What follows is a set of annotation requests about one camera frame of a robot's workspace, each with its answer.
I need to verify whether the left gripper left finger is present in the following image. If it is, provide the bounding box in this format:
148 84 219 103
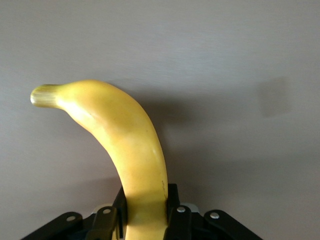
86 186 129 240

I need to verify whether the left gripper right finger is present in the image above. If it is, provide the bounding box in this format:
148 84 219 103
163 183 201 240

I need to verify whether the yellow banana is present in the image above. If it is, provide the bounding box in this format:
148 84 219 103
29 79 172 240

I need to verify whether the table cover sheet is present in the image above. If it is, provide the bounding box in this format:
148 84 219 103
0 0 320 240

